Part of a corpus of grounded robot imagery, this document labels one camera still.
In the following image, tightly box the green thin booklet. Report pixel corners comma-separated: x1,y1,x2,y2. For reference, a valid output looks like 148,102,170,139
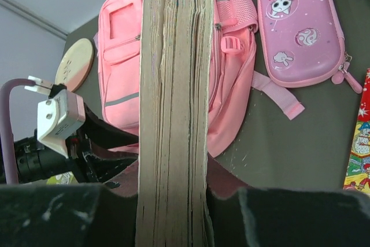
46,172,77,185

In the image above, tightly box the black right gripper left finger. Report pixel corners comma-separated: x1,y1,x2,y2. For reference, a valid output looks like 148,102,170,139
0,160,139,247

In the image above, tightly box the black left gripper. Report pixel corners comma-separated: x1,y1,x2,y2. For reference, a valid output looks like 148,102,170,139
14,106,139,183

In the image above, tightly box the pink student backpack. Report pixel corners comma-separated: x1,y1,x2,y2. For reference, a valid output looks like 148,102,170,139
95,0,304,157

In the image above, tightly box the cream and pink plate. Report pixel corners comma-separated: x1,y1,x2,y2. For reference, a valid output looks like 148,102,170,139
55,38,94,92

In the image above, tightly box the red thick paperback book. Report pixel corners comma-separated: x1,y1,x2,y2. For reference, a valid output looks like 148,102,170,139
135,0,213,246

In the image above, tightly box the red colourful picture book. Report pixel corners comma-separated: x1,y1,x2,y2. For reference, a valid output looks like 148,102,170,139
343,69,369,196

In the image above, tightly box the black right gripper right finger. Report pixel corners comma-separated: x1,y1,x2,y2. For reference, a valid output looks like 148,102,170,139
205,156,370,247

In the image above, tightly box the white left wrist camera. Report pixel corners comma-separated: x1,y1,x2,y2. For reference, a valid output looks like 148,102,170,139
24,76,86,158

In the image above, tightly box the pink cartoon pencil case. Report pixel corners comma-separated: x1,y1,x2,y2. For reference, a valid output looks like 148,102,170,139
257,0,362,94

